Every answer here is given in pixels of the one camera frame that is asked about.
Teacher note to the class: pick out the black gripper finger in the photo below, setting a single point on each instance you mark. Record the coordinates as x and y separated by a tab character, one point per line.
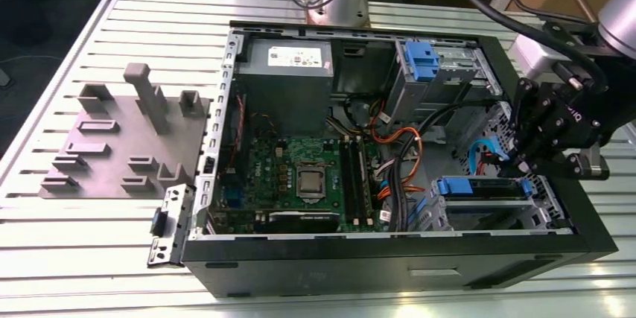
527	109
539	156

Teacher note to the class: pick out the metal disk bay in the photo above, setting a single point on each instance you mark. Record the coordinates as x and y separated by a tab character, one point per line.
476	203

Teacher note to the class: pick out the grey metal drive cage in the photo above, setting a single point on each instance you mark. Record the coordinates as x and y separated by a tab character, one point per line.
422	98

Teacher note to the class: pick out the blue drive latch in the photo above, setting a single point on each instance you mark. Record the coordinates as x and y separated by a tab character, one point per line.
422	59

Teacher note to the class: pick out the RAM stick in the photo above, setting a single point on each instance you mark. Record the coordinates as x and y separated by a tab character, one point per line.
366	184
350	184

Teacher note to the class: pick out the silver CPU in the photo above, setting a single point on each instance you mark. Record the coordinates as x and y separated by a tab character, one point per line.
311	182

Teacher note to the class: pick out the CPU socket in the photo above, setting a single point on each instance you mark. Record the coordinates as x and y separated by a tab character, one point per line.
312	200

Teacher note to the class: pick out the silver power supply unit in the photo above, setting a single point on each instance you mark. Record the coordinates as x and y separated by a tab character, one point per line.
283	98

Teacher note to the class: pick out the black open PC case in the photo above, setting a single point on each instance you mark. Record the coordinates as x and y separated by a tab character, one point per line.
348	269

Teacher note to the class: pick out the black graphics card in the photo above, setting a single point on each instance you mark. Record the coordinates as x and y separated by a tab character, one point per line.
303	218

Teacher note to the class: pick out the green motherboard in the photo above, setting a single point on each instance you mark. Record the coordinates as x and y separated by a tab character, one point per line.
268	187

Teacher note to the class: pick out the black case fan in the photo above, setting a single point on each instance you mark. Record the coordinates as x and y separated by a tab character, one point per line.
230	154

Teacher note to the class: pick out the blue video connector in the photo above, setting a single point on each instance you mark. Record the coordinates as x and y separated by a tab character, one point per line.
159	221

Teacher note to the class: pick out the grey plastic parts rack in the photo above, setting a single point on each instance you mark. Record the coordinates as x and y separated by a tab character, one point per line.
124	154

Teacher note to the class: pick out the grey metal rear bracket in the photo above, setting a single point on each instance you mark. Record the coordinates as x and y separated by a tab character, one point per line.
174	202

